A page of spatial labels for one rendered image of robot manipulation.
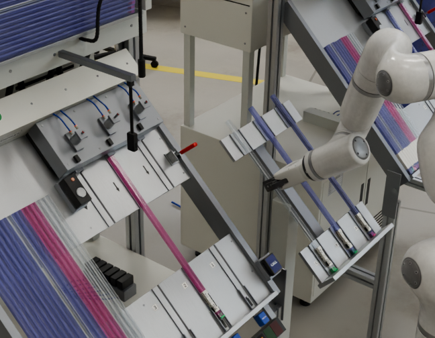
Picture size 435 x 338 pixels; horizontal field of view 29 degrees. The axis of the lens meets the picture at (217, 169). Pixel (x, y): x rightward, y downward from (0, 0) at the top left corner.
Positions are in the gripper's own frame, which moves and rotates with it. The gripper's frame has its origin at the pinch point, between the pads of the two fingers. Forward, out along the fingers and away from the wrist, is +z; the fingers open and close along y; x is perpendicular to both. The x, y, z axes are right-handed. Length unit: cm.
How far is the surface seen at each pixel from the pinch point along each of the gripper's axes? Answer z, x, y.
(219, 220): 6.5, 1.1, 18.0
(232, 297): 3.2, 18.7, 29.8
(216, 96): 190, -31, -200
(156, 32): 270, -92, -262
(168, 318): 4, 13, 50
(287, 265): 19.1, 26.4, -9.5
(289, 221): 9.3, 13.6, -8.8
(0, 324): 8, -7, 86
